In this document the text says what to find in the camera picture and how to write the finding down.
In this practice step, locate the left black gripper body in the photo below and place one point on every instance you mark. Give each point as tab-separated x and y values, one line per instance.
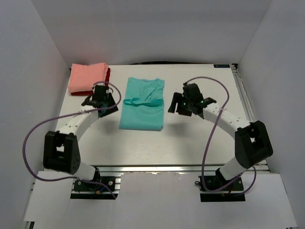
106	106

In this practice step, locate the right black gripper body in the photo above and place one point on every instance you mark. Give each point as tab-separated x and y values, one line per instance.
180	105

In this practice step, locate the teal t-shirt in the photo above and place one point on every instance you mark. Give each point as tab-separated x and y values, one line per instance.
143	106

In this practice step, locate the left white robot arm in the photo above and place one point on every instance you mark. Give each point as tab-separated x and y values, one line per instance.
61	147

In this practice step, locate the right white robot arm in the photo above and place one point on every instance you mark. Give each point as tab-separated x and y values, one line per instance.
228	122

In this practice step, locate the folded red t-shirt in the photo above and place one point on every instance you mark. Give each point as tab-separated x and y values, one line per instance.
108	75

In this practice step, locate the folded pink t-shirt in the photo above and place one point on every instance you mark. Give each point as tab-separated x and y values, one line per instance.
83	77

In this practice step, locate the black strip behind table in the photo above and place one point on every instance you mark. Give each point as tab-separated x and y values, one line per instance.
172	62

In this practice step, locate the aluminium front rail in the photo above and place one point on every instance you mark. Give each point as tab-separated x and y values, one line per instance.
193	168

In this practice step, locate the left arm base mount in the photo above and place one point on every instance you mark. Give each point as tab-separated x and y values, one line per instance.
107	188

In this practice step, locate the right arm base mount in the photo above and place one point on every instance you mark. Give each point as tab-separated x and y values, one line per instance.
232	193

